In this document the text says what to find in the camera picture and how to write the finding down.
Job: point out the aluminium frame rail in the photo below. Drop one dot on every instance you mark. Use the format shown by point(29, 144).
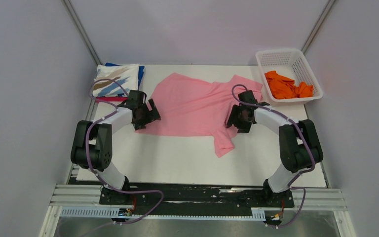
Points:
point(88, 195)

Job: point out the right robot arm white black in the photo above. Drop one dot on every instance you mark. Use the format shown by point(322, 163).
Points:
point(299, 146)

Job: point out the metal corner rail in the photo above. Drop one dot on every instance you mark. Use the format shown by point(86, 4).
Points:
point(81, 30)
point(318, 24)

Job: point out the pink t-shirt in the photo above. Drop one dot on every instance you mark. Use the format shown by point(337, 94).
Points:
point(194, 107)

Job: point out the metal corner rail right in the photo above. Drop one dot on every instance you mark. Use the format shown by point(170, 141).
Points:
point(318, 24)

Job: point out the white blue beige folded shirt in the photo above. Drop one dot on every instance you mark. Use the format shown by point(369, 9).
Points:
point(113, 81)

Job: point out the white plastic basket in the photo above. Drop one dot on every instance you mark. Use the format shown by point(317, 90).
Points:
point(292, 64)

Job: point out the orange crumpled t-shirt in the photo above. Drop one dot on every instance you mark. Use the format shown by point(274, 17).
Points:
point(283, 87)

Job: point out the metal corner rail left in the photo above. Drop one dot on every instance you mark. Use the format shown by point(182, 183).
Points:
point(81, 30)

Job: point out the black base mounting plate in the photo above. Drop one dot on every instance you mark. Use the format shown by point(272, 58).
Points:
point(196, 200)

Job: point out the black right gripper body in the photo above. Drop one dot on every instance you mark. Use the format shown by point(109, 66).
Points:
point(238, 119)

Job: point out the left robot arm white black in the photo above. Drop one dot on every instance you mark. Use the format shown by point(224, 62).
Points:
point(92, 147)

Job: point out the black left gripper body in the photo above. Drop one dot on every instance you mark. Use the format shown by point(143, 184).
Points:
point(146, 116)

